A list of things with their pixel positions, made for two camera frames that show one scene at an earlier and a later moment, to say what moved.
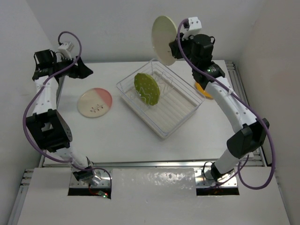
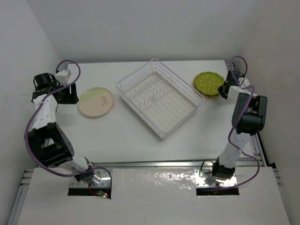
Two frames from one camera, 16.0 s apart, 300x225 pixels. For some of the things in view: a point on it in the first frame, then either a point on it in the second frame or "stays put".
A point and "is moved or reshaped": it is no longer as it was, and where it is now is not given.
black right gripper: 175,46 to 221,88
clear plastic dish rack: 179,99 stays put
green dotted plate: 147,88 is moved or reshaped
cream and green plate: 164,31 to 95,101
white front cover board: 150,196 stays put
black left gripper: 80,71 to 71,98
